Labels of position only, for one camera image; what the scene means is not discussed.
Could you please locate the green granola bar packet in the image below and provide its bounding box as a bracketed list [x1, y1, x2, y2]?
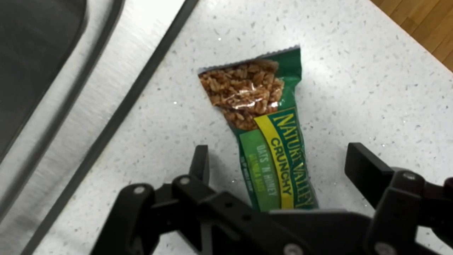
[197, 44, 320, 212]

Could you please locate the stainless steel double sink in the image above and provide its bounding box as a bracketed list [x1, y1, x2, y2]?
[0, 0, 202, 255]

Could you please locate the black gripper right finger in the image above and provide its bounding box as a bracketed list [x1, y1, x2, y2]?
[344, 140, 453, 255]

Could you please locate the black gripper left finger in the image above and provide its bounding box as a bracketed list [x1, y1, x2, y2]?
[91, 144, 313, 255]

